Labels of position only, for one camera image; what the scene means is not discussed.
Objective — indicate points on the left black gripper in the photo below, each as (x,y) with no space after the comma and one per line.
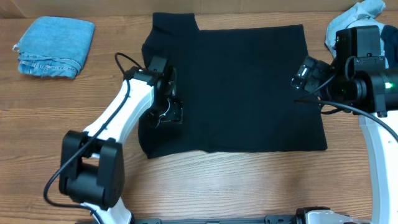
(173,112)

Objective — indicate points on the light blue denim jeans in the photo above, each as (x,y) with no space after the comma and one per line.
(361,14)

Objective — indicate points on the navy blue garment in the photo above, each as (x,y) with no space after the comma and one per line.
(389,35)

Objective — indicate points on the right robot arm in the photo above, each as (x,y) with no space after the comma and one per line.
(358,82)

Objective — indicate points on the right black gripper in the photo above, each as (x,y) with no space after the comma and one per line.
(301,74)

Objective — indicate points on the folded blue jeans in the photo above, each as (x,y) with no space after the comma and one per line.
(54,47)

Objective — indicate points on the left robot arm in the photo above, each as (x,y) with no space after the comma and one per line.
(92,164)

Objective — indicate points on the black t-shirt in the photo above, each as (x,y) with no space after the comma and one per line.
(235,86)

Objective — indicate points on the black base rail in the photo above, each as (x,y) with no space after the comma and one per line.
(268,219)

